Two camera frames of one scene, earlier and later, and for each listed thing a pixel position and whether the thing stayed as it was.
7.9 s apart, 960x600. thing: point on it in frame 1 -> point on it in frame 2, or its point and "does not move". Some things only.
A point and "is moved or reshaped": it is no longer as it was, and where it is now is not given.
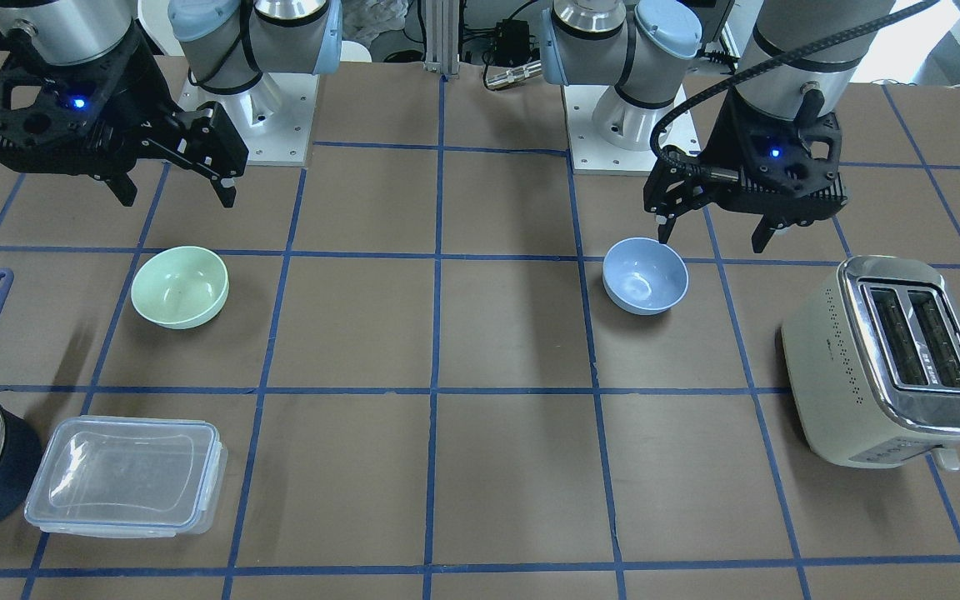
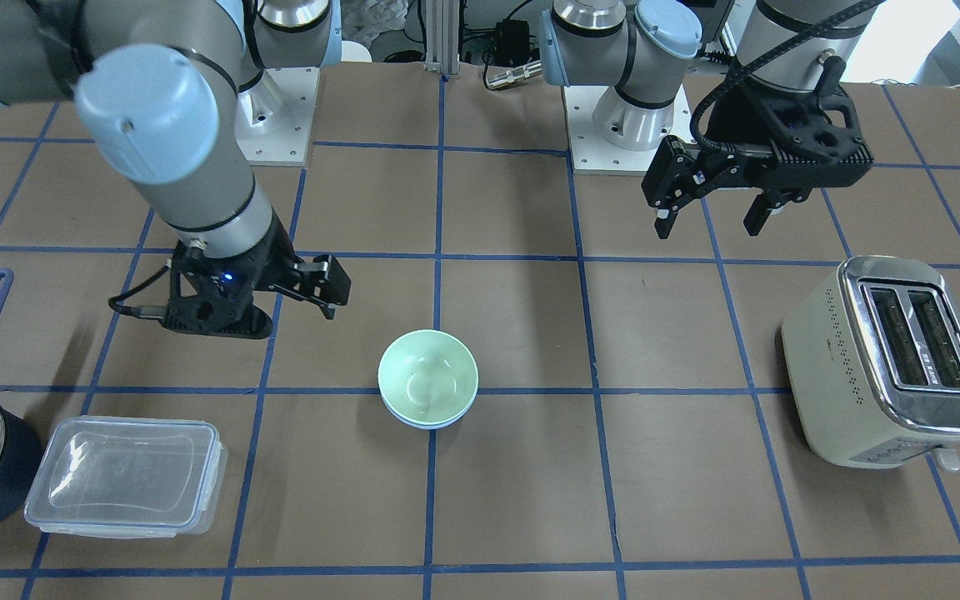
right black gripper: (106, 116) -> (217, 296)
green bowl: (181, 287) is moved or reshaped
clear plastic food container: (129, 477) does not move
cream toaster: (882, 369) does not move
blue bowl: (643, 277) -> (437, 427)
